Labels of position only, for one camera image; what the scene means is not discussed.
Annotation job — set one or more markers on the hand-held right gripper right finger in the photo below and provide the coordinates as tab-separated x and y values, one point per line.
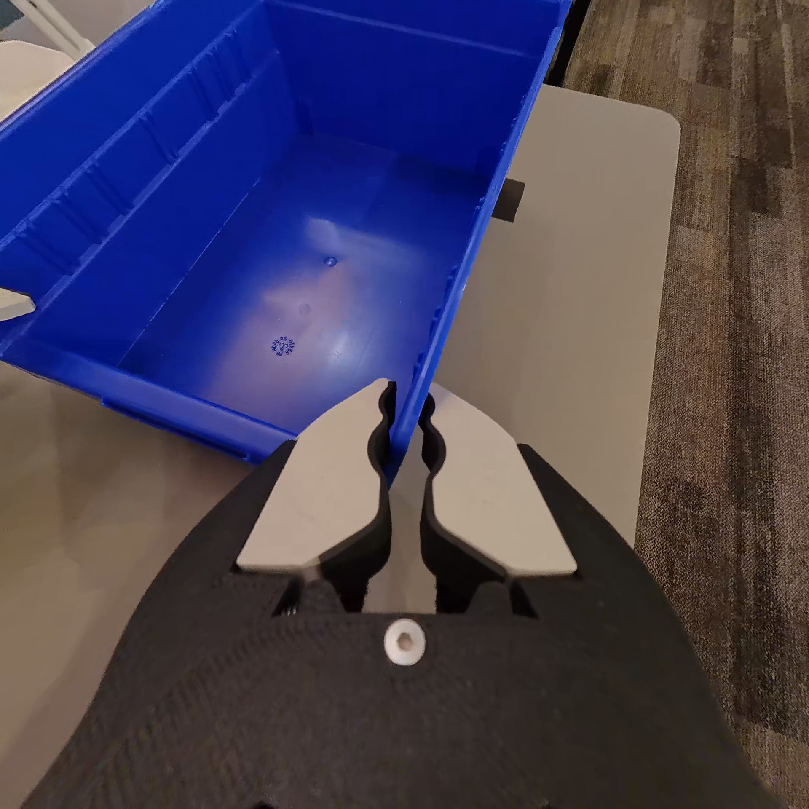
499	505

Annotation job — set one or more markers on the black tape strip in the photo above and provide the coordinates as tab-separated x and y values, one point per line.
510	201

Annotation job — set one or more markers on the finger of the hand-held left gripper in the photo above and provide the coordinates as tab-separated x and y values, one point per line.
12	306

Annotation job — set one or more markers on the grey desk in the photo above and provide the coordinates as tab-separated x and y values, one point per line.
569	316

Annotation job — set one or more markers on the blue plastic bin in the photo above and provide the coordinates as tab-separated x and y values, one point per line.
253	221

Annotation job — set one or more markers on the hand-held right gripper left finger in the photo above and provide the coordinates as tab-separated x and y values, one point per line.
316	505

